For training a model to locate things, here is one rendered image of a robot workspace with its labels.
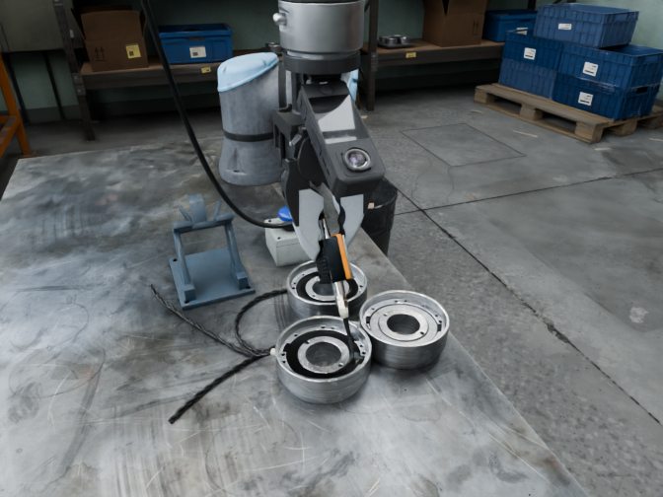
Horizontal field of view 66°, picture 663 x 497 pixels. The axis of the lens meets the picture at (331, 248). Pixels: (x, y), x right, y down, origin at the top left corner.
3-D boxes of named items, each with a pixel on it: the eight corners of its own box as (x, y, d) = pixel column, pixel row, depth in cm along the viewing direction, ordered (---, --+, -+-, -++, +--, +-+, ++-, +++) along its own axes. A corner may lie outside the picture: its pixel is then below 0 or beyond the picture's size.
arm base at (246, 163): (214, 163, 112) (208, 118, 107) (281, 155, 116) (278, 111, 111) (226, 190, 100) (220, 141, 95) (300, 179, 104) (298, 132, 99)
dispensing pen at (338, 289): (348, 364, 53) (313, 206, 53) (335, 359, 57) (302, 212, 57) (367, 358, 54) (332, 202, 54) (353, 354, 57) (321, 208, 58)
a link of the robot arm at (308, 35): (380, 1, 43) (286, 5, 40) (377, 59, 45) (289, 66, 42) (343, -6, 49) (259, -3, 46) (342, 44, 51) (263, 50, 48)
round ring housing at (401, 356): (444, 319, 66) (448, 294, 64) (446, 379, 57) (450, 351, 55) (363, 311, 67) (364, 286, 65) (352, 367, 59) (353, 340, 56)
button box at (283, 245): (322, 258, 79) (322, 231, 76) (277, 267, 76) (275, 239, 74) (306, 234, 85) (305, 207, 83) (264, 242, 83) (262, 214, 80)
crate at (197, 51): (228, 52, 406) (225, 23, 394) (235, 62, 375) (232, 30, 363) (160, 56, 393) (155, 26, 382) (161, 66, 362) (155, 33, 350)
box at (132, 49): (160, 67, 359) (150, 9, 340) (85, 74, 342) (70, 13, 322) (152, 57, 391) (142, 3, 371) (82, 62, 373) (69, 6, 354)
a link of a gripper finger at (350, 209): (346, 228, 62) (339, 157, 56) (369, 251, 57) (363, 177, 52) (323, 235, 61) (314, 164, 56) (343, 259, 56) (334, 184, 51)
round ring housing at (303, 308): (299, 278, 74) (298, 254, 72) (371, 287, 72) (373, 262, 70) (278, 323, 65) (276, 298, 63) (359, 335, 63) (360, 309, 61)
